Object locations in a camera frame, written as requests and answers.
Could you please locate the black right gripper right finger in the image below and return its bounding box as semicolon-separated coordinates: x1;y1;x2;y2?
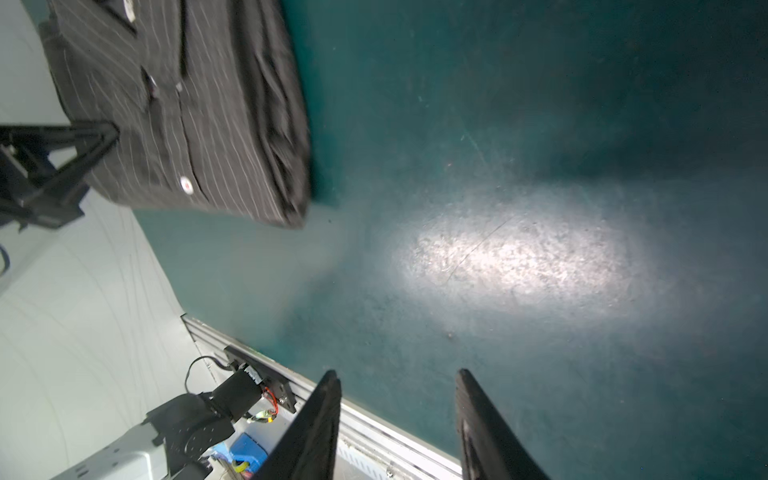
455;369;549;480

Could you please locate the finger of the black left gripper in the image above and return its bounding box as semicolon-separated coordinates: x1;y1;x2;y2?
1;121;119;230

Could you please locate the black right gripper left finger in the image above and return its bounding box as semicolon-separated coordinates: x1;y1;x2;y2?
252;370;342;479

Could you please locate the dark grey pinstriped shirt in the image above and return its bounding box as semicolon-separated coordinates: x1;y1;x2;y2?
40;0;311;228

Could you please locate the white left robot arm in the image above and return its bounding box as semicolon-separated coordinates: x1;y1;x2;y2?
1;122;262;479

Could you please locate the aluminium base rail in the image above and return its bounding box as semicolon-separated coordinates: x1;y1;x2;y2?
182;314;462;479

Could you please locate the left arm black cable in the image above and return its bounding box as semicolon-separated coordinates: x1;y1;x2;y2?
182;355;235;394

